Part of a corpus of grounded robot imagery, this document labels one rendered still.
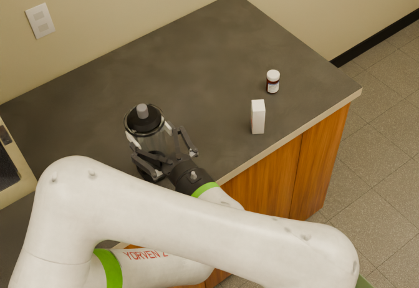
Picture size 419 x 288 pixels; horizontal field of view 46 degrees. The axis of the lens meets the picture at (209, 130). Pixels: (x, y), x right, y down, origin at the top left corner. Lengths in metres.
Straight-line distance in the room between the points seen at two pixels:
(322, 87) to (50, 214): 1.14
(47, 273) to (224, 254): 0.27
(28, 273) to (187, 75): 1.07
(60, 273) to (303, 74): 1.18
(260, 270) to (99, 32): 1.27
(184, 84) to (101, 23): 0.38
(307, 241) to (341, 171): 1.90
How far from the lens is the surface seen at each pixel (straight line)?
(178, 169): 1.20
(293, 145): 1.71
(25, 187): 1.52
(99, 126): 1.63
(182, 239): 0.77
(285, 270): 0.77
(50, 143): 1.64
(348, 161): 2.71
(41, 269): 0.82
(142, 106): 1.27
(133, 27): 1.92
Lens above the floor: 2.15
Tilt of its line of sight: 51 degrees down
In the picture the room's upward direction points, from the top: 4 degrees counter-clockwise
